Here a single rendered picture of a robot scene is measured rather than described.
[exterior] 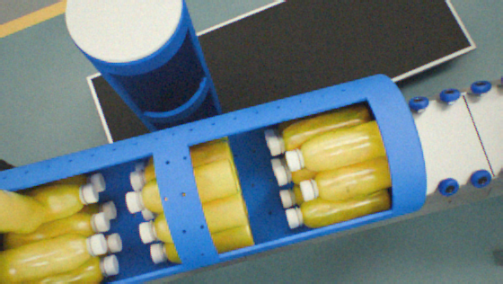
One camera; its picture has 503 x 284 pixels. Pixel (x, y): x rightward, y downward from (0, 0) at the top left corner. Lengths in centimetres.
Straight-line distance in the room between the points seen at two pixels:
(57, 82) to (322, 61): 116
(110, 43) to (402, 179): 72
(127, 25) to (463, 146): 83
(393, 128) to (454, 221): 133
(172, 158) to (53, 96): 157
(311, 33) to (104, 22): 111
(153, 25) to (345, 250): 126
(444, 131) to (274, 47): 105
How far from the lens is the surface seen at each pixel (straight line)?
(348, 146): 99
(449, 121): 133
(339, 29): 224
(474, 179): 127
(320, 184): 103
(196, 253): 99
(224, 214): 101
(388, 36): 226
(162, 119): 166
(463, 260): 226
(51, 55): 256
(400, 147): 97
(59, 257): 108
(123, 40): 128
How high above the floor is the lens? 214
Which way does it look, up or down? 75 degrees down
